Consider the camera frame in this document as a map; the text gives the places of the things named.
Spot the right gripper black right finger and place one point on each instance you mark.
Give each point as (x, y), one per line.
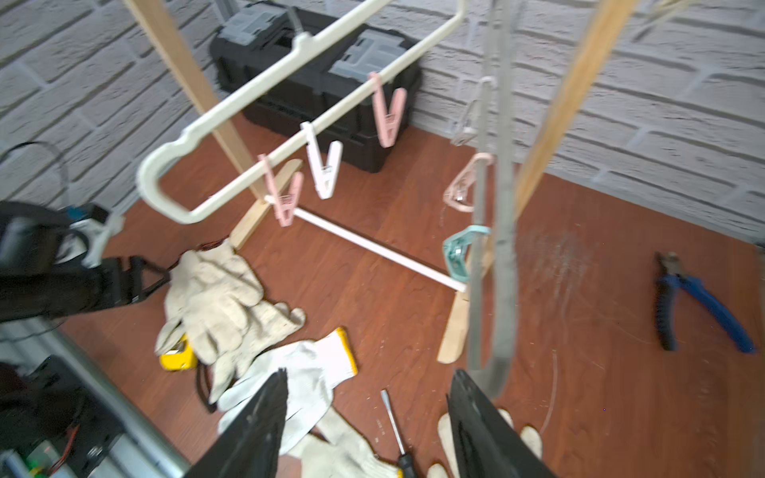
(466, 399)

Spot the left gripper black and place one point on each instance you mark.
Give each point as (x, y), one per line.
(33, 286)

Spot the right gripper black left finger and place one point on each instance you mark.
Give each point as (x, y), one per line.
(250, 446)

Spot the white plastic clip hanger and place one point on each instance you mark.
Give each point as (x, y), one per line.
(324, 83)

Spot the wooden drying rack frame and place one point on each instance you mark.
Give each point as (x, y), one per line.
(606, 25)

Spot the grey plastic clip hanger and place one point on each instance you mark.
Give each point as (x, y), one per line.
(492, 375)

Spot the teal clothes clip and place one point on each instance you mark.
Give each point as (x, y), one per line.
(455, 248)

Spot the pink clothes clip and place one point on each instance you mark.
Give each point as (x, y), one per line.
(284, 204)
(388, 116)

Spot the pink clip on grey hanger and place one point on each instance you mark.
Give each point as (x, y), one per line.
(456, 194)

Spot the white clothes clip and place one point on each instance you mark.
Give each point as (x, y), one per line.
(325, 171)

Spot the white glove red cuff right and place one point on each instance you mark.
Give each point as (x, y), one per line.
(482, 448)

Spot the yellow black screwdriver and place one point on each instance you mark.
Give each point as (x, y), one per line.
(405, 461)

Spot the white glove yellow cuff lower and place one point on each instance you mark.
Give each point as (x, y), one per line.
(341, 452)

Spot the white glove yellow cuff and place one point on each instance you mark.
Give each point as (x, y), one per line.
(314, 369)
(341, 452)

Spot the white glove yellow cuff centre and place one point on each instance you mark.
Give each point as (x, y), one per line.
(314, 369)

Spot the yellow tape measure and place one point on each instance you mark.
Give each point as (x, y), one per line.
(180, 357)

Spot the black plastic toolbox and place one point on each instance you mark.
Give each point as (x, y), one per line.
(261, 34)

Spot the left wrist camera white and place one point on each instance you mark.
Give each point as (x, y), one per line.
(89, 232)

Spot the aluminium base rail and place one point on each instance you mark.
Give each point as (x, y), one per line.
(141, 450)

